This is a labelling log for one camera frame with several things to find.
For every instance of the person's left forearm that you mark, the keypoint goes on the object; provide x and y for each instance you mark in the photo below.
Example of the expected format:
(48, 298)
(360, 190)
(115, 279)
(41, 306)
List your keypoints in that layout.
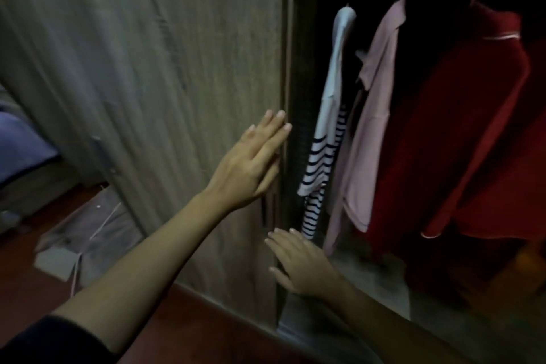
(140, 267)

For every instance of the person's right hand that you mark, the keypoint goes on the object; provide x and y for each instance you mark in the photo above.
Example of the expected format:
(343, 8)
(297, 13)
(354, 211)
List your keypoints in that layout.
(305, 265)

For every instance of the person's right thumb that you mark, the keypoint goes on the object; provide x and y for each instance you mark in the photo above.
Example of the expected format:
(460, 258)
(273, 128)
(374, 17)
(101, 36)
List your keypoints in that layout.
(280, 277)

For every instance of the person's left hand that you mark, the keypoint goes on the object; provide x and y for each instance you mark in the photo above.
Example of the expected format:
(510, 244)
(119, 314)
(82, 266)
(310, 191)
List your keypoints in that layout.
(241, 169)

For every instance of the wooden sliding wardrobe door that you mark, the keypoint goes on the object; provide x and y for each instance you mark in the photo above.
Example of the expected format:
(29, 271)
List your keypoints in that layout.
(140, 78)

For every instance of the person's left thumb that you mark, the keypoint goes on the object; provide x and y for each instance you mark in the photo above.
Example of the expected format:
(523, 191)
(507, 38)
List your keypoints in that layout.
(269, 178)

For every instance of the person's left little finger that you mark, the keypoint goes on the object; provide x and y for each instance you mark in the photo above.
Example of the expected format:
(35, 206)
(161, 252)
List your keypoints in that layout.
(248, 133)

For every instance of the dark sleeve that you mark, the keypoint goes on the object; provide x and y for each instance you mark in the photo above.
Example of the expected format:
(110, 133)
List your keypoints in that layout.
(51, 344)

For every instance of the pink shirt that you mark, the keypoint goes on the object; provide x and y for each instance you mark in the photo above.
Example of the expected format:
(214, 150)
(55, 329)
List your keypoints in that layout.
(367, 142)

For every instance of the person's right forearm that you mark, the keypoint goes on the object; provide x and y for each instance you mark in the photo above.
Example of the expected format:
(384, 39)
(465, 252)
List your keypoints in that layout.
(392, 329)

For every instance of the person's left middle finger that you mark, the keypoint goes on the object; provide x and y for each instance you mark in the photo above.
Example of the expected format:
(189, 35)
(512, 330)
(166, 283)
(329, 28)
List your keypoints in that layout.
(271, 131)

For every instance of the dark hanging garment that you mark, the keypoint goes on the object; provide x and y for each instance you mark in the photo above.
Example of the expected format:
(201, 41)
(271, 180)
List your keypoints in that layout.
(431, 1)

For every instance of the person's right middle finger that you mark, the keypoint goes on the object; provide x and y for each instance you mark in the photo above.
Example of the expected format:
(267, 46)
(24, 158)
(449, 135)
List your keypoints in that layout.
(288, 240)

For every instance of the red shirt with white piping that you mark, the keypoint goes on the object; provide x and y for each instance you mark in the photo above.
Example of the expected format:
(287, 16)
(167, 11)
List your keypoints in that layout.
(452, 137)

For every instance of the wooden wardrobe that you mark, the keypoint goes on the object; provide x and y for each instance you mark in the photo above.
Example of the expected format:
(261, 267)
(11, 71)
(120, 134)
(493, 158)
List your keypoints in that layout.
(384, 291)

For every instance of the bed with blue sheet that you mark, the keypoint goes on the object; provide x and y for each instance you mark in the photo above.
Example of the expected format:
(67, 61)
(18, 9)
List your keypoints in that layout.
(21, 154)

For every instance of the white navy striped shirt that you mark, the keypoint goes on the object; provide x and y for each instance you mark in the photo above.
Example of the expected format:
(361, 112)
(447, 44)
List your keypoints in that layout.
(326, 129)

